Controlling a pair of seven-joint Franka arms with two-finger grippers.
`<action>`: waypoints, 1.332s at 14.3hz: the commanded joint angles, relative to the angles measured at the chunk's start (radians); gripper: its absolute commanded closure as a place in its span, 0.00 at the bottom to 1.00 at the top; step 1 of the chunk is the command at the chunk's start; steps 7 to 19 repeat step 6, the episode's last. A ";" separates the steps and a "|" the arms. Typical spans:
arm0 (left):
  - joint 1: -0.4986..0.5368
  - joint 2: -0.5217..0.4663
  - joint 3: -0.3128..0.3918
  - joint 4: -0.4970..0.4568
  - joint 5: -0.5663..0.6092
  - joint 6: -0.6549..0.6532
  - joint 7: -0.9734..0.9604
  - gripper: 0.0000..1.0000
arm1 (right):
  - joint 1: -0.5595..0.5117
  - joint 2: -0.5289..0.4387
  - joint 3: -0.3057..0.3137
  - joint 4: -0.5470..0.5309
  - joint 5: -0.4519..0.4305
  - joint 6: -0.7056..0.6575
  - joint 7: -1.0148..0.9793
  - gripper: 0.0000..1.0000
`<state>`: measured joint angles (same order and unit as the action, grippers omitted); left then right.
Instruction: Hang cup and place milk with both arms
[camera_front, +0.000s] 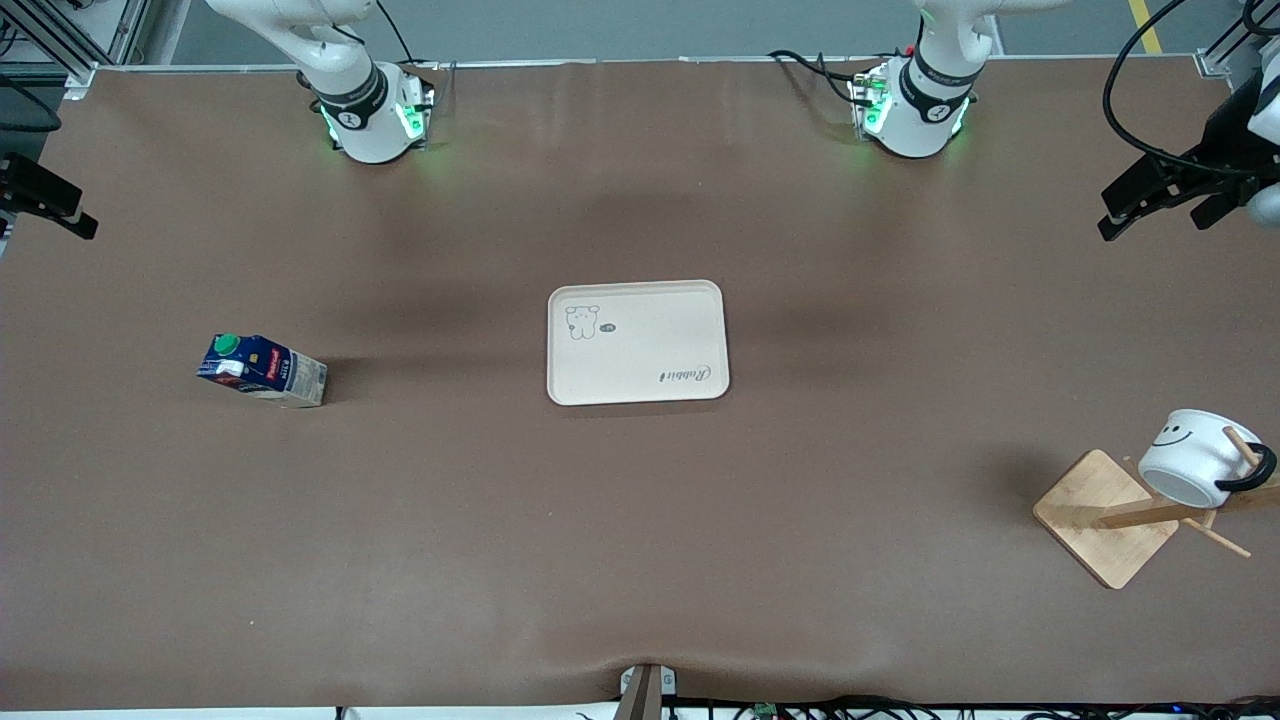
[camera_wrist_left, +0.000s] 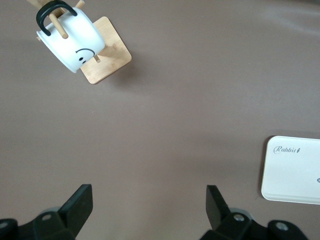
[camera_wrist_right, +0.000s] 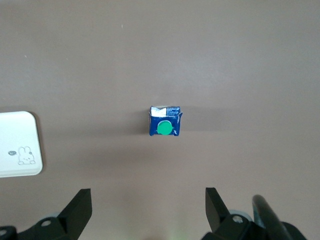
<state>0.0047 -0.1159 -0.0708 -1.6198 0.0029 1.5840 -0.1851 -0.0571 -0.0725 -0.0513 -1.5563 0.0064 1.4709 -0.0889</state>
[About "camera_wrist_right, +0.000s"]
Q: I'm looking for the cream rabbit print tray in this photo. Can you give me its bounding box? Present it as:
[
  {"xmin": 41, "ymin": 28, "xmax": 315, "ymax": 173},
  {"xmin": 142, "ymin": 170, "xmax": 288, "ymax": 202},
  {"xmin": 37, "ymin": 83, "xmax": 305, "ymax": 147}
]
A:
[{"xmin": 0, "ymin": 111, "xmax": 44, "ymax": 179}]

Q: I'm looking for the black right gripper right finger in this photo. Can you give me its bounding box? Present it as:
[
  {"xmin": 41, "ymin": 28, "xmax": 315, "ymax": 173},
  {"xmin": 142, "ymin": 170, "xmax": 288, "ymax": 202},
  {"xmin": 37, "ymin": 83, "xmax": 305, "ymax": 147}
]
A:
[{"xmin": 199, "ymin": 187, "xmax": 255, "ymax": 240}]

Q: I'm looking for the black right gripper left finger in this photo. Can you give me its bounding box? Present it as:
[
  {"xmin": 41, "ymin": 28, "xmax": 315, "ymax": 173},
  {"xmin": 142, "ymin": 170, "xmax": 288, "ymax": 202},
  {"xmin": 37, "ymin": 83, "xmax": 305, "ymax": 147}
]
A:
[{"xmin": 17, "ymin": 188, "xmax": 93, "ymax": 240}]

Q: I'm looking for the blue milk carton green cap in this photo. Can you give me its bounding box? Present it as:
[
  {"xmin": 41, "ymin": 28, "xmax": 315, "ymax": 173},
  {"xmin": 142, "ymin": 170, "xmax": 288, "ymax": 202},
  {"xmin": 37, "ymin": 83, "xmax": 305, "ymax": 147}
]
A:
[{"xmin": 148, "ymin": 104, "xmax": 184, "ymax": 138}]

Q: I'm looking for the brown table mat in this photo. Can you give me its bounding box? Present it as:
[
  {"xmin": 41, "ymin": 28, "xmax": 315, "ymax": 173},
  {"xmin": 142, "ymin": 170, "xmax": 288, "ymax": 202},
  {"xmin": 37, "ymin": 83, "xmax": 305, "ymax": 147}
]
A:
[{"xmin": 0, "ymin": 0, "xmax": 320, "ymax": 240}]

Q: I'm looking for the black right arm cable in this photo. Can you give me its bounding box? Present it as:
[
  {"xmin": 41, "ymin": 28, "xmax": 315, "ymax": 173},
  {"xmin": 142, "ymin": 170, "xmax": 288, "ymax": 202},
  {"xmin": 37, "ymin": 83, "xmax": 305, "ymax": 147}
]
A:
[{"xmin": 251, "ymin": 194, "xmax": 310, "ymax": 240}]

